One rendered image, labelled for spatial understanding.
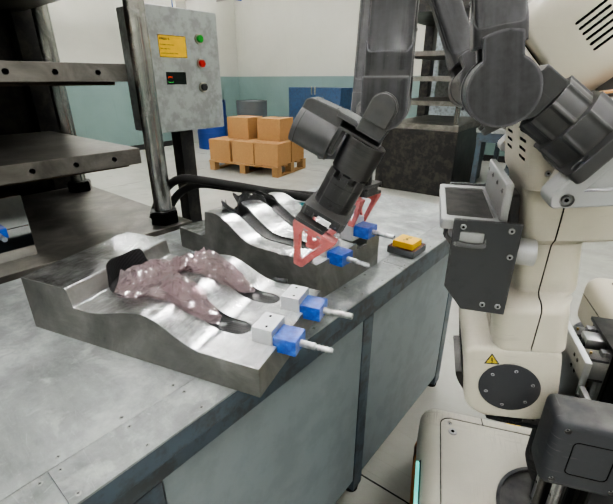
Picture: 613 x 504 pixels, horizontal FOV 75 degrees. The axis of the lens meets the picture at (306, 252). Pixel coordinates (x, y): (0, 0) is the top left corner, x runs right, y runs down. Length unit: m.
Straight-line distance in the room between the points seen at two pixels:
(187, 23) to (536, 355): 1.45
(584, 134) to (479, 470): 0.98
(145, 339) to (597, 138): 0.68
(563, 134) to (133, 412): 0.66
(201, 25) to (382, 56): 1.22
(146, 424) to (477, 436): 1.00
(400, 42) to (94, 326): 0.66
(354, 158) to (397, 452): 1.29
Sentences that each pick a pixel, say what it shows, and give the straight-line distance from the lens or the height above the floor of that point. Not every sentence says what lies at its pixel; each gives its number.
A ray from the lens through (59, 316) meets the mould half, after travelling 0.88.
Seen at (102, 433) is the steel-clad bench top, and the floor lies 0.80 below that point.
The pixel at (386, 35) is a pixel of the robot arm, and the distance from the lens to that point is 0.54.
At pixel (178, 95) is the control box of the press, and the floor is 1.19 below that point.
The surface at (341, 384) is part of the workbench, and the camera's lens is 1.09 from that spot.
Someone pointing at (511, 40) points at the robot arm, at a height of 1.28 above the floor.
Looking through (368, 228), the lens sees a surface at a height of 0.93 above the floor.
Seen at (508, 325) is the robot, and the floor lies 0.86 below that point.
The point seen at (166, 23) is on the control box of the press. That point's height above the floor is 1.42.
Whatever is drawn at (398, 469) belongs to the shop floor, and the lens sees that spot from 1.62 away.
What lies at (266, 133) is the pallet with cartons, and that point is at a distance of 5.91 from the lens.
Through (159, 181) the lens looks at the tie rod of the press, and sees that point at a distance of 1.43.
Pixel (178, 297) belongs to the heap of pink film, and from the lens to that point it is 0.72.
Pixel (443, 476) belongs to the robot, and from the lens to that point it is 1.27.
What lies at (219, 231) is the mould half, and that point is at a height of 0.89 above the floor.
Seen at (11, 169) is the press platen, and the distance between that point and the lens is 1.33.
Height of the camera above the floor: 1.25
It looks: 23 degrees down
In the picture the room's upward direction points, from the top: straight up
